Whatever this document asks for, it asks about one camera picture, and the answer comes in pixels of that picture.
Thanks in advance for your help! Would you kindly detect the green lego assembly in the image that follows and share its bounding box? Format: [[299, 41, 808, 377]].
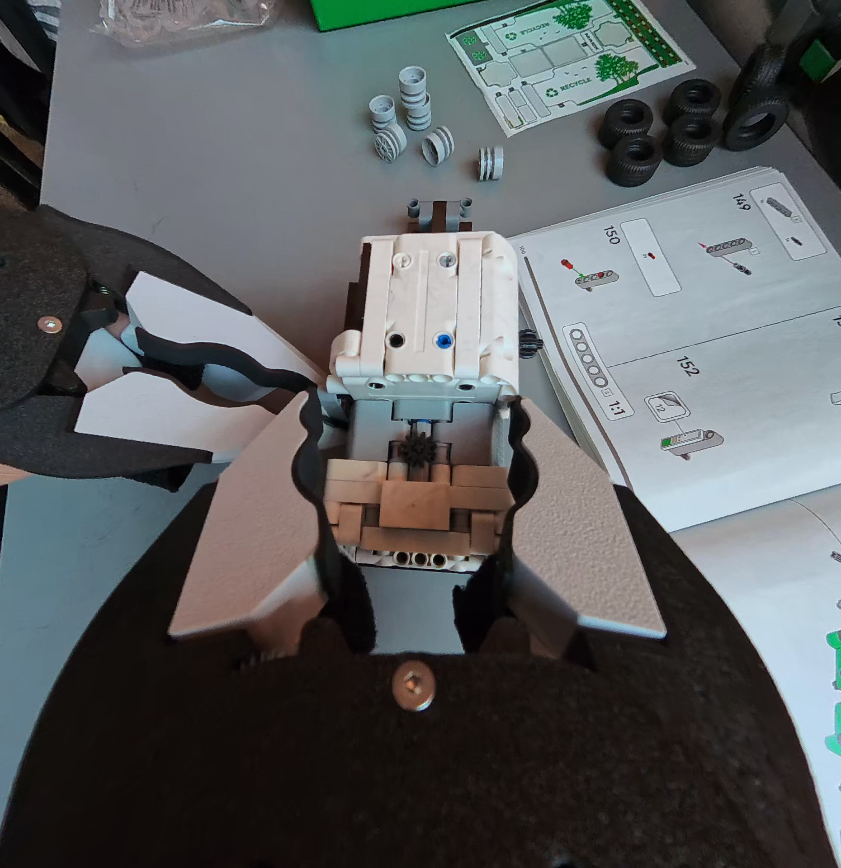
[[800, 37, 841, 81]]

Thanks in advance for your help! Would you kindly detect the lego instruction booklet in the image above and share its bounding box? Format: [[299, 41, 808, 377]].
[[509, 166, 841, 868]]

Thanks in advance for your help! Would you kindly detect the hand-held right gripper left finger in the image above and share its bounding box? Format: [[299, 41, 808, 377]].
[[168, 390, 375, 655]]

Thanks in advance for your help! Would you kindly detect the green and white sticker sheet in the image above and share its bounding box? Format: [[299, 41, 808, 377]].
[[445, 0, 697, 138]]

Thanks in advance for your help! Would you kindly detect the dark furniture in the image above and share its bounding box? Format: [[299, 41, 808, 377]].
[[0, 0, 58, 208]]

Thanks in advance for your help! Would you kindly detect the green cardboard box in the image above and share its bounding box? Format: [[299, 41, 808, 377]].
[[308, 0, 477, 33]]

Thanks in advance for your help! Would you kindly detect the group of grey wheel rims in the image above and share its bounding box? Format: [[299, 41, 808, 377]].
[[368, 66, 508, 184]]

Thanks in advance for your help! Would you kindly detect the clear plastic bag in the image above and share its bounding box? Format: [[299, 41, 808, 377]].
[[97, 0, 278, 47]]

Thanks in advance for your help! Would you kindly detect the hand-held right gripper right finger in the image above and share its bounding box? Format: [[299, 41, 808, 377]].
[[453, 396, 668, 660]]

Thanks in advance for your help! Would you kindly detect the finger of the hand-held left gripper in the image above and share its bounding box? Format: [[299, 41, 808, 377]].
[[124, 270, 328, 394], [72, 366, 289, 467]]

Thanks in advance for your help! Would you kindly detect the pile of black rubber tyres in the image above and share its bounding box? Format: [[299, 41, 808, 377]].
[[597, 44, 794, 188]]

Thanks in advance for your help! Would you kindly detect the white lego truck model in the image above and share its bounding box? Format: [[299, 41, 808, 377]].
[[323, 197, 545, 579]]

